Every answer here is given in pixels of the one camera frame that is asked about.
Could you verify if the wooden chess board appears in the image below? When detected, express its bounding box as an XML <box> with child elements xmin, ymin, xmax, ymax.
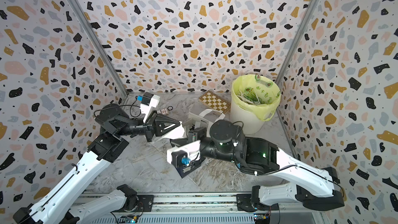
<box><xmin>199</xmin><ymin>91</ymin><xmax>231</xmax><ymax>114</ymax></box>

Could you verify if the back blue white bag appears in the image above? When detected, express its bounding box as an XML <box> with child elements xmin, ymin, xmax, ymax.
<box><xmin>183</xmin><ymin>109</ymin><xmax>226</xmax><ymax>130</ymax></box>

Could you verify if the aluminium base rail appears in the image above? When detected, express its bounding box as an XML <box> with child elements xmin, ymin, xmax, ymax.
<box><xmin>58</xmin><ymin>192</ymin><xmax>327</xmax><ymax>224</ymax></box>

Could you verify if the front navy bag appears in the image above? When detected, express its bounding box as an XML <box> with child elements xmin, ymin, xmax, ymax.
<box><xmin>176</xmin><ymin>161</ymin><xmax>202</xmax><ymax>178</ymax></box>

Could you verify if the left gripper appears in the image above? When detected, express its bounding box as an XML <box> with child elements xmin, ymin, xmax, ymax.
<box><xmin>116</xmin><ymin>112</ymin><xmax>180</xmax><ymax>145</ymax></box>

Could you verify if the white trash bin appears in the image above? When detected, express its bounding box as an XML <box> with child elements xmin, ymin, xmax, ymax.
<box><xmin>230</xmin><ymin>101</ymin><xmax>266</xmax><ymax>134</ymax></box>

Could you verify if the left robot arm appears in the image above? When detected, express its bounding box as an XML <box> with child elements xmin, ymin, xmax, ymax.
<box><xmin>13</xmin><ymin>104</ymin><xmax>184</xmax><ymax>224</ymax></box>

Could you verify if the yellow-green bin liner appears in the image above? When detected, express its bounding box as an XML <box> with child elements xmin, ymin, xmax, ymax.
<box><xmin>231</xmin><ymin>74</ymin><xmax>281</xmax><ymax>121</ymax></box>

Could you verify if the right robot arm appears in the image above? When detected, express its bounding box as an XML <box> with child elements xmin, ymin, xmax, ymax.
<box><xmin>187</xmin><ymin>120</ymin><xmax>345</xmax><ymax>211</ymax></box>

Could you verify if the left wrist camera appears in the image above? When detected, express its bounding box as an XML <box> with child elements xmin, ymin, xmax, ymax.
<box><xmin>137</xmin><ymin>92</ymin><xmax>160</xmax><ymax>122</ymax></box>

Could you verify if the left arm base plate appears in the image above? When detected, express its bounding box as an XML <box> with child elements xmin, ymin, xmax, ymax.
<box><xmin>118</xmin><ymin>195</ymin><xmax>154</xmax><ymax>214</ymax></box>

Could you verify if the playing card deck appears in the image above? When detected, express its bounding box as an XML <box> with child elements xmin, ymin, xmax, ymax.
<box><xmin>157</xmin><ymin>108</ymin><xmax>169</xmax><ymax>116</ymax></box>

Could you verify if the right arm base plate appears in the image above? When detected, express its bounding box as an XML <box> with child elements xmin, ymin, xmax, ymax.
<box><xmin>236</xmin><ymin>194</ymin><xmax>279</xmax><ymax>213</ymax></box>

